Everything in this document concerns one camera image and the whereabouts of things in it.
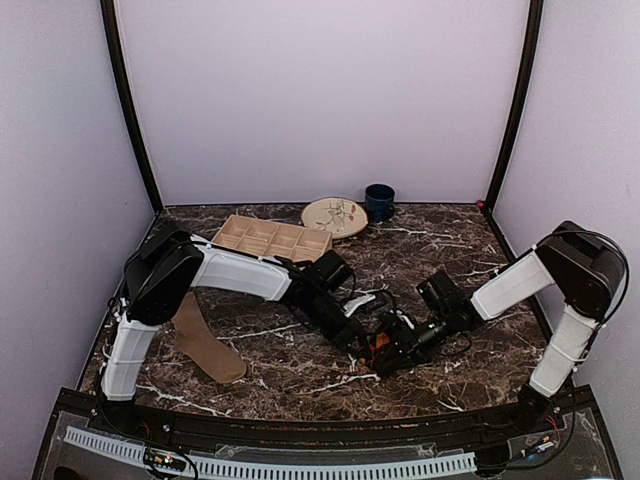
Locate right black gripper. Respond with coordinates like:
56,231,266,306
376,308,455,370

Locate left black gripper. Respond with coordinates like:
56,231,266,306
305,290,373,360

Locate argyle black red orange sock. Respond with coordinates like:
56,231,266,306
359,320,400,377

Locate wooden compartment tray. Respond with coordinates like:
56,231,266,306
212,215,332,262

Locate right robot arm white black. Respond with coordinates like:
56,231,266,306
372,221,630,434

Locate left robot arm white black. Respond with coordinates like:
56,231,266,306
100,222,369,436

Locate cream floral ceramic plate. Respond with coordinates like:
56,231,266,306
301,197,368,239

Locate plain brown sock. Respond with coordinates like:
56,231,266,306
172,292,247,384

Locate dark blue mug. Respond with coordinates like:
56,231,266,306
365,184,395,223

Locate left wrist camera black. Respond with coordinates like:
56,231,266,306
311,250,353,292

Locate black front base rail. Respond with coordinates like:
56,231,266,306
92,399,548,450

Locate white slotted cable duct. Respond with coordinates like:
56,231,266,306
63,426,477,479

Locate left black frame post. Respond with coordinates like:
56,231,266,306
100,0,164,216

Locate black frame post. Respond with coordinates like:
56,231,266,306
100,0,164,216
484,0,544,215

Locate right black frame post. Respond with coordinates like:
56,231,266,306
484,0,544,215

